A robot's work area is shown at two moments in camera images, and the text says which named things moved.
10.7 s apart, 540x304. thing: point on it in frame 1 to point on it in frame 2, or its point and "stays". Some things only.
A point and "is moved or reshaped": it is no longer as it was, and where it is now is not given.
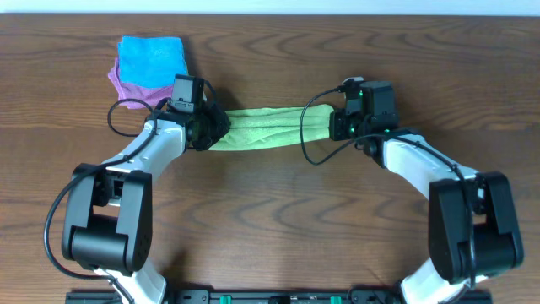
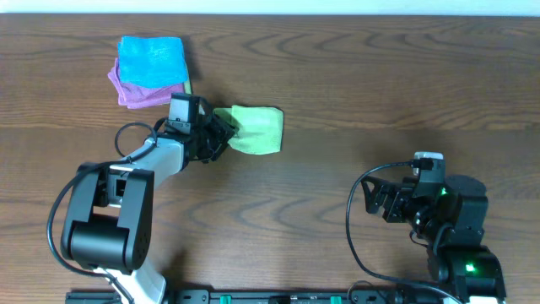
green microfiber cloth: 251,127 is moved or reshaped
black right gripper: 338,132 to 399,192
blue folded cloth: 150,62 stays
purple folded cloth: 126,91 stays
